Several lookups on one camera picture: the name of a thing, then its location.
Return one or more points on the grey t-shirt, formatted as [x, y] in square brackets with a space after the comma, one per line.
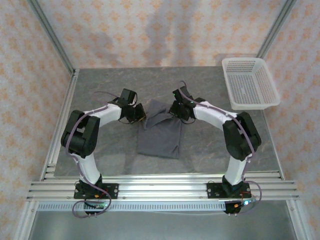
[160, 140]

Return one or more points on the small circuit board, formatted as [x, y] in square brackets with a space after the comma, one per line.
[96, 205]
[246, 202]

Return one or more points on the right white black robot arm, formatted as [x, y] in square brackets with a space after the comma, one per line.
[240, 140]

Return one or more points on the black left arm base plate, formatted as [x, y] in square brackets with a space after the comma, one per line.
[112, 191]

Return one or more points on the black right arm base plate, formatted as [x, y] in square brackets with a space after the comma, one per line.
[215, 190]

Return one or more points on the aluminium mounting rail beam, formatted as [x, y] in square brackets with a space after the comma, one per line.
[162, 187]

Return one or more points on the aluminium frame post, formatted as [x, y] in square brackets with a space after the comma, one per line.
[276, 28]
[52, 35]

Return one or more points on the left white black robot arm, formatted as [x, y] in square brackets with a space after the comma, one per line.
[85, 140]

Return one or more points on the white perforated plastic basket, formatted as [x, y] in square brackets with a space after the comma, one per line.
[250, 85]

